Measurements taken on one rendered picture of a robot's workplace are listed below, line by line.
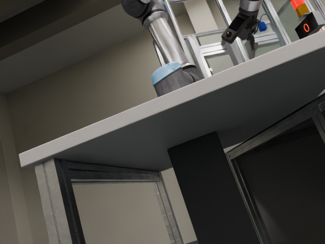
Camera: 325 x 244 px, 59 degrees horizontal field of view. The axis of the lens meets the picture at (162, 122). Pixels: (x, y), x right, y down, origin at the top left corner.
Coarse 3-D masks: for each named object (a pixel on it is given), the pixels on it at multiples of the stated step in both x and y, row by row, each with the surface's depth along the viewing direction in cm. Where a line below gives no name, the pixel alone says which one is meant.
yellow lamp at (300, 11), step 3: (300, 6) 130; (303, 6) 129; (306, 6) 129; (297, 9) 131; (300, 9) 130; (303, 9) 129; (306, 9) 129; (297, 12) 131; (300, 12) 130; (303, 12) 129; (306, 12) 128; (309, 12) 128; (300, 15) 130
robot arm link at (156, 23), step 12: (156, 0) 120; (144, 12) 117; (156, 12) 117; (144, 24) 120; (156, 24) 117; (168, 24) 119; (156, 36) 117; (168, 36) 115; (168, 48) 113; (180, 48) 114; (168, 60) 113; (180, 60) 111; (192, 72) 108
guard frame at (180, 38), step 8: (168, 0) 200; (176, 0) 201; (184, 0) 204; (168, 8) 197; (320, 8) 224; (176, 24) 194; (176, 32) 193; (200, 32) 257; (208, 32) 260; (216, 32) 261; (184, 48) 189; (160, 56) 243
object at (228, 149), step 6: (324, 90) 84; (318, 96) 87; (300, 108) 97; (312, 120) 142; (270, 126) 115; (300, 126) 152; (306, 126) 162; (288, 132) 161; (240, 144) 141; (228, 150) 152
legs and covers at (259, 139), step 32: (288, 128) 105; (320, 128) 91; (256, 160) 163; (288, 160) 167; (320, 160) 171; (256, 192) 157; (288, 192) 160; (320, 192) 164; (256, 224) 146; (288, 224) 154; (320, 224) 157
